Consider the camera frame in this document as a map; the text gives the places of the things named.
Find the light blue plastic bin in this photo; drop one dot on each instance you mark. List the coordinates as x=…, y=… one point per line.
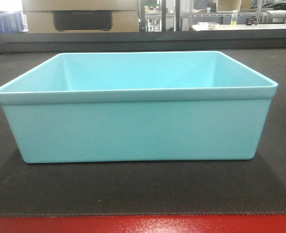
x=137, y=106

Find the black conveyor belt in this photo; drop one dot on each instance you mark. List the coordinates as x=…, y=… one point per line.
x=256, y=186

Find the white background table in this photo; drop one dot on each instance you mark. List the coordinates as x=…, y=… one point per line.
x=205, y=26

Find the yellow liquid bottle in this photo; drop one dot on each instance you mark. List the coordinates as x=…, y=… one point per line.
x=234, y=18

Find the cardboard box with black device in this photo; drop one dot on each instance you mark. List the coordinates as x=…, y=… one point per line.
x=81, y=16

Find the dark blue crate background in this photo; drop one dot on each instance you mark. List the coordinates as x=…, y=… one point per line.
x=12, y=22

